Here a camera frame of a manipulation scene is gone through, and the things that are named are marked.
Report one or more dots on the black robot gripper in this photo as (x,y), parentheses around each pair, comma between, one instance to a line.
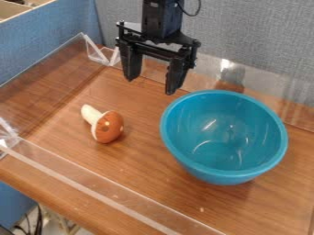
(157,37)

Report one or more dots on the brown and white toy mushroom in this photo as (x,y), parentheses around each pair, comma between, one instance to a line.
(106,125)

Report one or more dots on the blue plastic bowl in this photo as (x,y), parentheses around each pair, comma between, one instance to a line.
(223,135)

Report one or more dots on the blue partition panel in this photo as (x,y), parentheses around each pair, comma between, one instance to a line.
(30,36)

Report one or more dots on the clear acrylic back barrier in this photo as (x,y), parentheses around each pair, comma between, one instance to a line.
(223,75)

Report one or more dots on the clear acrylic barrier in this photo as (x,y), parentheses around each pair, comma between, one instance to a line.
(223,75)
(110,194)

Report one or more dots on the clear acrylic front barrier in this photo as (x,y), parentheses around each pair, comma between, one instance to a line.
(110,194)

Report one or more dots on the clear acrylic corner bracket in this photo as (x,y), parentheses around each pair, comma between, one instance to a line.
(101,55)

